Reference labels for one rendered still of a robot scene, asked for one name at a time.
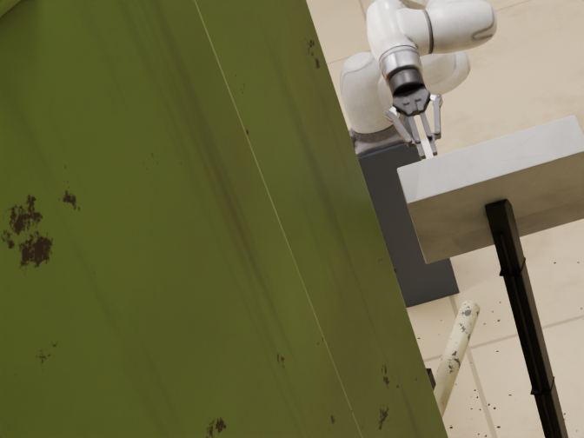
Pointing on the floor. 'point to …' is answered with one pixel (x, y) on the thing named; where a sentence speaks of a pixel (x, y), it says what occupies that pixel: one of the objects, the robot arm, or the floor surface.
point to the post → (504, 220)
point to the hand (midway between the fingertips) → (429, 155)
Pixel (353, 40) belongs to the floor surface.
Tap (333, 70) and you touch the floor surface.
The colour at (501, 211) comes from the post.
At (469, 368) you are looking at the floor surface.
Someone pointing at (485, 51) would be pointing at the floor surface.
